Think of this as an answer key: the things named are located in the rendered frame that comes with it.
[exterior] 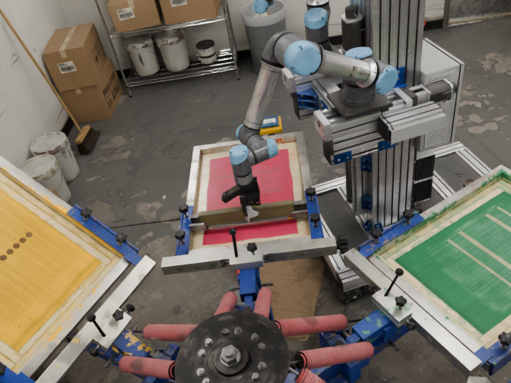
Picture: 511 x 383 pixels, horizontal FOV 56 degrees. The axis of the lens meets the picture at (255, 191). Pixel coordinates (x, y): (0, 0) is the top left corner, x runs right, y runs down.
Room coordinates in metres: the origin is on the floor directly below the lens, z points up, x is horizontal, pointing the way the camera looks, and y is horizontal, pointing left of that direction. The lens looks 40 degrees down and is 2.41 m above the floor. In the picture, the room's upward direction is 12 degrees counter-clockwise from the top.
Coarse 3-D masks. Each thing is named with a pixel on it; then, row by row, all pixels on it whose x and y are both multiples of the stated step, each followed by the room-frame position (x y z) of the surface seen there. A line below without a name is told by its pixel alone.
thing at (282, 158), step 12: (276, 156) 1.95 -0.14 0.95; (288, 156) 1.93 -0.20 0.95; (288, 168) 1.83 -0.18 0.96; (288, 180) 1.74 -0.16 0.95; (276, 192) 1.67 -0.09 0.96; (288, 192) 1.66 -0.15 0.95; (252, 228) 1.47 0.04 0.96; (264, 228) 1.46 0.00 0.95; (276, 228) 1.45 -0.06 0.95; (288, 228) 1.43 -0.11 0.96
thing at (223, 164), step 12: (216, 168) 1.95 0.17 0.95; (228, 168) 1.93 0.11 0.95; (216, 180) 1.85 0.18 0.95; (216, 192) 1.76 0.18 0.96; (216, 204) 1.68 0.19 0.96; (228, 204) 1.66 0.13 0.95; (240, 204) 1.64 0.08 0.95; (228, 228) 1.51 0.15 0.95; (240, 228) 1.49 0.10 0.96; (204, 240) 1.46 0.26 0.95; (216, 240) 1.45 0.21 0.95; (228, 240) 1.43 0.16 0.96; (240, 240) 1.42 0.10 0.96
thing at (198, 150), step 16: (208, 144) 2.12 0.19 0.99; (224, 144) 2.09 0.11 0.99; (304, 144) 1.95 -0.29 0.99; (192, 160) 2.01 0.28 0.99; (304, 160) 1.82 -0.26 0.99; (192, 176) 1.88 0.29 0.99; (304, 176) 1.70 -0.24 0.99; (192, 192) 1.76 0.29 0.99; (272, 240) 1.35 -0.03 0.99; (288, 240) 1.33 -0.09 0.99
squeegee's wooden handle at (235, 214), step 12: (264, 204) 1.49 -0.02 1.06; (276, 204) 1.48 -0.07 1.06; (288, 204) 1.47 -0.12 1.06; (204, 216) 1.51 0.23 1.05; (216, 216) 1.50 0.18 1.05; (228, 216) 1.49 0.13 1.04; (240, 216) 1.49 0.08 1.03; (264, 216) 1.48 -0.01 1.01; (276, 216) 1.47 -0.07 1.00; (288, 216) 1.46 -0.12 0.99
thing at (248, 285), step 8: (240, 272) 1.17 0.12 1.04; (248, 272) 1.16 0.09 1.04; (240, 280) 1.13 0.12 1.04; (248, 280) 1.13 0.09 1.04; (256, 280) 1.14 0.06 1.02; (240, 288) 1.10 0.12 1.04; (248, 288) 1.09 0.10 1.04; (256, 288) 1.10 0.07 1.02; (240, 296) 1.07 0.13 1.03; (256, 296) 1.07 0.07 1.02
